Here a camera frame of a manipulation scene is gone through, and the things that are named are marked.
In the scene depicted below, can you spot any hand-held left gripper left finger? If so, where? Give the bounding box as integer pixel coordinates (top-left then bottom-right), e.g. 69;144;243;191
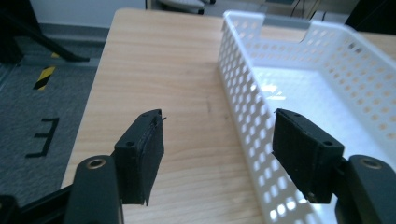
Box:
64;108;165;224

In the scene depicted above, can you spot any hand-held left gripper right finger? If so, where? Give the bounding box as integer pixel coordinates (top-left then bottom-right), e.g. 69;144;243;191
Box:
272;108;396;224

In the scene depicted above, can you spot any white perforated plastic basket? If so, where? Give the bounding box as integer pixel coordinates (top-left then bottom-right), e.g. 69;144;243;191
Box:
217;9;396;224

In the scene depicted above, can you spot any black floor tape mark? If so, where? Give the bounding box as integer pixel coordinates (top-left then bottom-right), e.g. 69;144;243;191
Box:
25;117;60;159

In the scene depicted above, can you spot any yellow black striped floor tape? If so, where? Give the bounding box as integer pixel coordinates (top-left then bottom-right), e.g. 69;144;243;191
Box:
33;65;57;91

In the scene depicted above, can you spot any black metal stand leg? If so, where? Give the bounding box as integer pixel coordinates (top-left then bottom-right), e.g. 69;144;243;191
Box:
0;0;92;64

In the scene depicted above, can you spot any black cable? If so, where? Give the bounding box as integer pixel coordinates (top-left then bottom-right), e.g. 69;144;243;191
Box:
290;0;328;21

